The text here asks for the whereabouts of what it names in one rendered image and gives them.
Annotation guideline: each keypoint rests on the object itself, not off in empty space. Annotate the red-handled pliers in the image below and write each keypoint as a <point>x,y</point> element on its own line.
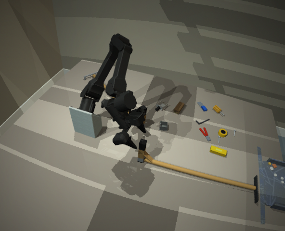
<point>205,134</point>

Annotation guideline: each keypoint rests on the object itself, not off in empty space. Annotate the yellow ribbed screwdriver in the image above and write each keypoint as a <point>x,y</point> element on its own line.
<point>217,109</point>

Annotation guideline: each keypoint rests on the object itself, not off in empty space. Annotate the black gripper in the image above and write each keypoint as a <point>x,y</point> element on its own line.
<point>123,137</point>

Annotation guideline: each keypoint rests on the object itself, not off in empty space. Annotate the long wooden scraper with black blade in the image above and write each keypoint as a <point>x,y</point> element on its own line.
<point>144,156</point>

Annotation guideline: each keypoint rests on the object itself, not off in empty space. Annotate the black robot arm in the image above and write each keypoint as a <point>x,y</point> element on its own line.
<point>123,100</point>

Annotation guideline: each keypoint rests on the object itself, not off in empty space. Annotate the brown rectangular block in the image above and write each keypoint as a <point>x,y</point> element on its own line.
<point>178,107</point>

